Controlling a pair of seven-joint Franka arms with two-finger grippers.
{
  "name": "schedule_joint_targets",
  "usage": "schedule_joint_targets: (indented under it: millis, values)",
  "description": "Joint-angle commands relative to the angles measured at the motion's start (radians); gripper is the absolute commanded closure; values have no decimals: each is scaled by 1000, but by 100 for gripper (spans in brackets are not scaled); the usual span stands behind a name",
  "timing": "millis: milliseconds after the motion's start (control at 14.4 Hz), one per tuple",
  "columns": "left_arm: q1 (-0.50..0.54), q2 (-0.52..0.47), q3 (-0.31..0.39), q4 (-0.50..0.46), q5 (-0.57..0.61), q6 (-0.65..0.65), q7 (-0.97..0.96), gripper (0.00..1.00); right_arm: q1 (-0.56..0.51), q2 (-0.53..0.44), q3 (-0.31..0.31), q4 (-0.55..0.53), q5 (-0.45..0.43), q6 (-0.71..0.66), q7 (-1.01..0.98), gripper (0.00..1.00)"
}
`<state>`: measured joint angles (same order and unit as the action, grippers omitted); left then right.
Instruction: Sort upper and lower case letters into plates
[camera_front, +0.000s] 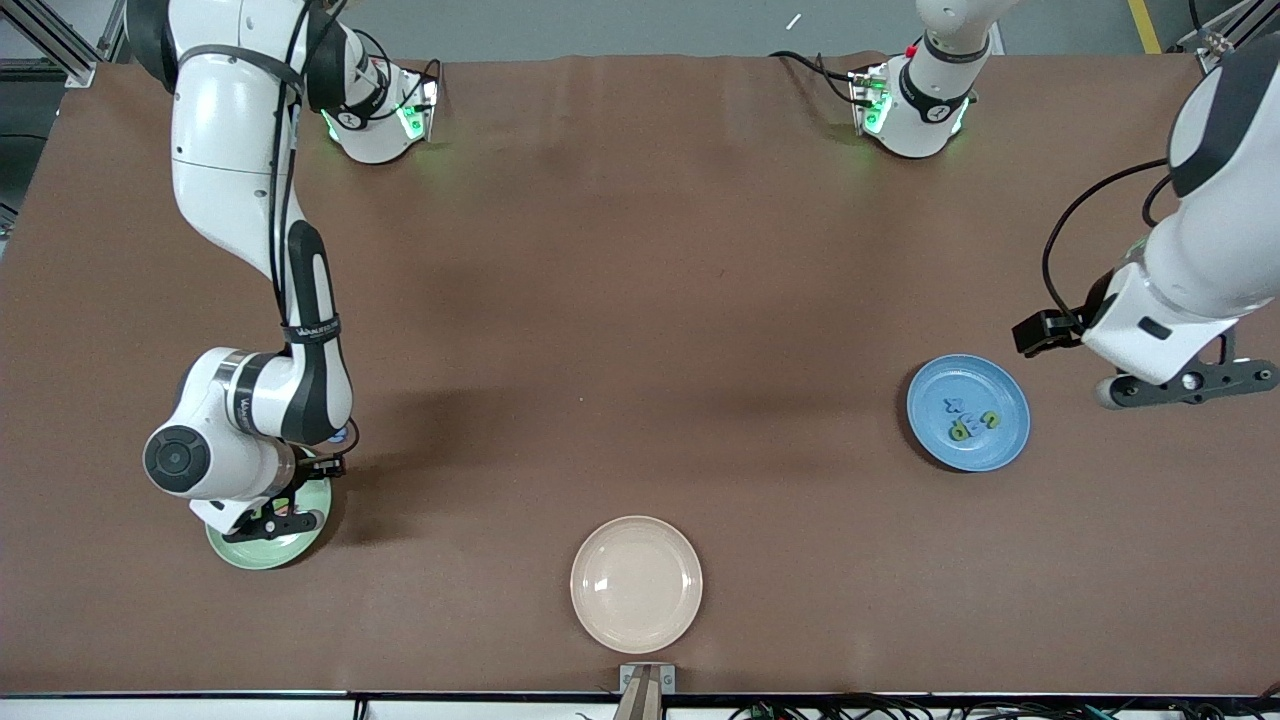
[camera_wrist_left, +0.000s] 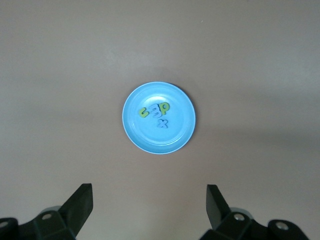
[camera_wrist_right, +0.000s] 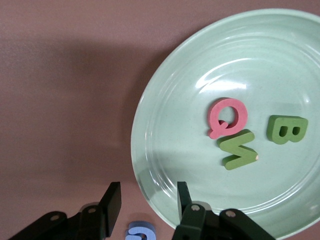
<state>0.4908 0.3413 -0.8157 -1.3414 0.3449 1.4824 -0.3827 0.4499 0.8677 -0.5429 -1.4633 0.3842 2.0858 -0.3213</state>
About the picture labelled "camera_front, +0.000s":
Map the aluminium frame profile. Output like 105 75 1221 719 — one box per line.
1180 0 1263 71
0 0 131 89

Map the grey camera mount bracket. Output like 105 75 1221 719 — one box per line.
612 663 677 720

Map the yellow floor tape strip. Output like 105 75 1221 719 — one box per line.
1128 0 1163 56

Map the brown table cover sheet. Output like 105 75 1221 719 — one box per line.
0 52 1280 698

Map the green plate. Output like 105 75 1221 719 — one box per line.
205 470 334 572

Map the black arm base cable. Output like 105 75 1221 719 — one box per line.
768 48 863 106
355 30 444 106

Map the metal connector box green light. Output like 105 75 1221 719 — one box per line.
848 63 893 136
398 70 442 144

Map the blue plate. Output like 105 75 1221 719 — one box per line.
906 354 1032 473

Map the beige plate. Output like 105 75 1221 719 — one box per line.
570 515 704 655

